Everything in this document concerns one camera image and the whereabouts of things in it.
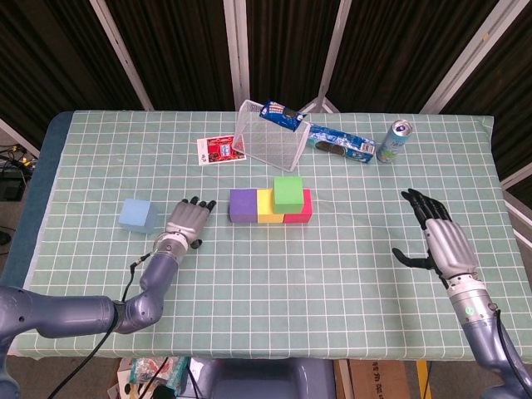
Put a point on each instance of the plastic bag with items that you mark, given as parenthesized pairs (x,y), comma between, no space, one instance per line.
(145,370)

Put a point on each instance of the white frame post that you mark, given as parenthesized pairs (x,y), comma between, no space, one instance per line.
(237,54)
(517,176)
(465,54)
(332,50)
(120,54)
(16,135)
(519,216)

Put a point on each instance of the magenta foam cube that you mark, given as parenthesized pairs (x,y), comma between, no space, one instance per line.
(301,218)

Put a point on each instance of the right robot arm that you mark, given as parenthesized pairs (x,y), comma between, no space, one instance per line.
(486,332)

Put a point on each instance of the green checked tablecloth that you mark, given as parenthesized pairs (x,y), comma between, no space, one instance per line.
(249,291)

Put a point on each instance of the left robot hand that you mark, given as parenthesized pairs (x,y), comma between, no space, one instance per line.
(187,218)

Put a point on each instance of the purple foam cube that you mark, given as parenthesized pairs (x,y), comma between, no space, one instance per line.
(243,205)

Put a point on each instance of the green foam cube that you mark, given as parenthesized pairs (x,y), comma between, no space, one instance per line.
(287,193)

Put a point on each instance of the light blue drink can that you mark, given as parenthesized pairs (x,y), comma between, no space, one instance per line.
(392,143)

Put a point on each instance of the brown cardboard box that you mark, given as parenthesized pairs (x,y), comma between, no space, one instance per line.
(382,380)

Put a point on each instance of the red and white card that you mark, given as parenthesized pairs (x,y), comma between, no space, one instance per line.
(216,150)

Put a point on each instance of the yellow foam cube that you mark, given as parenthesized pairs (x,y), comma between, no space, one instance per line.
(266,208)

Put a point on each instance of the grey robot torso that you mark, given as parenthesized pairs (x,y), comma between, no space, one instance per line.
(266,380)

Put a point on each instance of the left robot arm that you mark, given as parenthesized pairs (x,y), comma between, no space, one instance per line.
(62,316)

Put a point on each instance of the long blue cookie package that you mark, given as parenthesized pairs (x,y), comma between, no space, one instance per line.
(341,141)

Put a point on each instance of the light blue foam cube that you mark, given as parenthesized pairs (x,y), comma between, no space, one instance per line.
(137,216)

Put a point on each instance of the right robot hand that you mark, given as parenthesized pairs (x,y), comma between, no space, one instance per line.
(451,245)

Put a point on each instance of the small blue cookie packet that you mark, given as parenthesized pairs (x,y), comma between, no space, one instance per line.
(282,114)

